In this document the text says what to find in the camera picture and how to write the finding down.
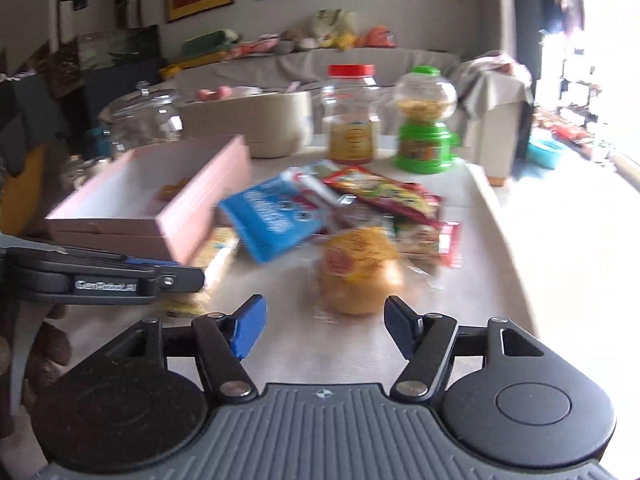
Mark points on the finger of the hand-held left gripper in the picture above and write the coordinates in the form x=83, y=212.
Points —
x=185, y=280

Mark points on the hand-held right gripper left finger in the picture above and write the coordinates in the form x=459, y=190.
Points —
x=247, y=330

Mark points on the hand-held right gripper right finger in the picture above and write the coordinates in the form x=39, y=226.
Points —
x=400, y=327

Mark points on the yellow bread packet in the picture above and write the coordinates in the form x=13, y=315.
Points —
x=360, y=270

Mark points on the pink cardboard box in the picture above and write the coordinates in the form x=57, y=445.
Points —
x=200, y=195

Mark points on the red multicoloured snack packet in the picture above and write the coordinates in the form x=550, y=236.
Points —
x=385, y=190

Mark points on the person's left hand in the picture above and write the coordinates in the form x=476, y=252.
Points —
x=52, y=350

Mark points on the clear packet of yellow crackers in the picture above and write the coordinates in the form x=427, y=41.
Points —
x=217, y=255

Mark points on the white tablecloth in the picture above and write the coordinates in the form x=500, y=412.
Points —
x=465, y=310

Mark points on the small orange snack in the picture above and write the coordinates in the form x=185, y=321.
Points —
x=172, y=191

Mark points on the green and white snack packet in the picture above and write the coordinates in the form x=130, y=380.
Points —
x=430, y=242

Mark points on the blue snack packet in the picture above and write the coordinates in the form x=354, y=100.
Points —
x=270, y=215

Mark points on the small glass jar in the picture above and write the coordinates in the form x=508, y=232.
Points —
x=85, y=170

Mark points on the dark blue bottle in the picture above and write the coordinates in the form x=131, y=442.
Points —
x=97, y=141

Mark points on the glass jar with lid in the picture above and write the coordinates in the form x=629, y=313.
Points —
x=145, y=120

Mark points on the beige oval basket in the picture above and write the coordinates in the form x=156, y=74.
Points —
x=250, y=120

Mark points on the pink round items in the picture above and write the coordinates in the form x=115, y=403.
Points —
x=215, y=94

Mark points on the green candy dispenser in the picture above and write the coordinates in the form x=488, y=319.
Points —
x=422, y=140

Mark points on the plastic jar with red lid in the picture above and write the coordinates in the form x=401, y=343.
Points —
x=351, y=120

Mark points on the blue plastic basin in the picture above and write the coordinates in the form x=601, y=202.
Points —
x=546, y=152

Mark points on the dark glass cabinet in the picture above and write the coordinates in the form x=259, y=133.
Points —
x=107, y=45

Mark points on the green cushion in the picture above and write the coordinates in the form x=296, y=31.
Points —
x=207, y=42

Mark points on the grey covered sofa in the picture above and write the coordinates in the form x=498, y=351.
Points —
x=400, y=62

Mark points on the pink and white cloth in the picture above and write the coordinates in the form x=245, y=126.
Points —
x=492, y=70

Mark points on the yellow plush toy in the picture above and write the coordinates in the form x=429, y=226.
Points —
x=342, y=41

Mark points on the orange plush toy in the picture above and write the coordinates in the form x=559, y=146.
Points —
x=377, y=37

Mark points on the white tote bag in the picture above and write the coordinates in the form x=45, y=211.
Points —
x=334, y=22

